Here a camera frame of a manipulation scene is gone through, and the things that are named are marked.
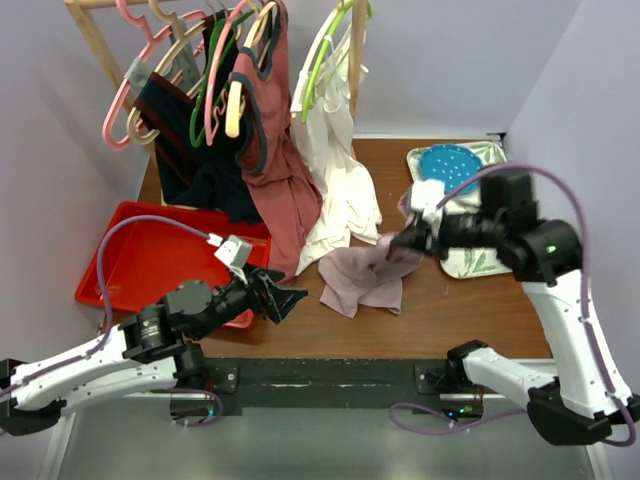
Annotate cream hanger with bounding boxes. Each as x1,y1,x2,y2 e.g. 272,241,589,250
225,1,277,138

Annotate floral serving tray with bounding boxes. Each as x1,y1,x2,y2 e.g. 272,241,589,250
406,141,510,279

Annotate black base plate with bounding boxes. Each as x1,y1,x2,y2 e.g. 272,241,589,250
201,358,484,420

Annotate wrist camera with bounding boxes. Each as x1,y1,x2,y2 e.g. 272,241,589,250
399,179,445,223
207,233,252,270

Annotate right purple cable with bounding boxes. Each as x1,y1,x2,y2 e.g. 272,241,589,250
389,162,640,447

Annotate lime green hanger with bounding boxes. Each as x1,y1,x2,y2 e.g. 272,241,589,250
296,1,372,123

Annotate mauve tank top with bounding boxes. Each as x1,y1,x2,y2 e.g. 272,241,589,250
318,234,424,318

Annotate red tank top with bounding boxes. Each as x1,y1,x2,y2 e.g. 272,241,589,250
230,1,323,285

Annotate white tank top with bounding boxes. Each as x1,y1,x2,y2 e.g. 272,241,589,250
292,32,382,274

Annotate navy tank top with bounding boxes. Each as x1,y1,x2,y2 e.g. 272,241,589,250
132,9,264,226

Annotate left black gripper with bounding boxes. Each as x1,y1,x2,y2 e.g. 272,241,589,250
193,262,309,340

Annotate pink plastic hanger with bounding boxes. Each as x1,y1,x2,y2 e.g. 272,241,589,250
204,0,258,147

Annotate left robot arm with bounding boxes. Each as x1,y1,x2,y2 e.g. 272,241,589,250
1,267,308,436

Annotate outer pink hanger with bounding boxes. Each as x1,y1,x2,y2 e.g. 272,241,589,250
102,0,178,151

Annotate blue dotted plate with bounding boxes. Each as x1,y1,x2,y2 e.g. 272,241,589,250
418,144,483,193

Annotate wooden clothes rack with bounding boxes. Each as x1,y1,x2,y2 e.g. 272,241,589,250
63,0,370,207

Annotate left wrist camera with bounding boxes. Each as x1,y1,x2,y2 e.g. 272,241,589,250
207,233,252,270

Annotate white hanger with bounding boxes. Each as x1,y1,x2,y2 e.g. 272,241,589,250
290,2,342,118

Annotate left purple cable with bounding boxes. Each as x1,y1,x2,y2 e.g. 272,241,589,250
0,214,224,401

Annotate purple cable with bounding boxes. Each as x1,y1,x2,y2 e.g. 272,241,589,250
389,162,640,447
0,214,224,401

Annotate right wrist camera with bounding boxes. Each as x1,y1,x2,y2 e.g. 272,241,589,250
399,179,445,223

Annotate beige hanger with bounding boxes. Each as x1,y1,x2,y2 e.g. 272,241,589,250
127,0,208,146

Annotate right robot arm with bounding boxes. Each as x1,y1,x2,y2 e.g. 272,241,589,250
390,165,639,447

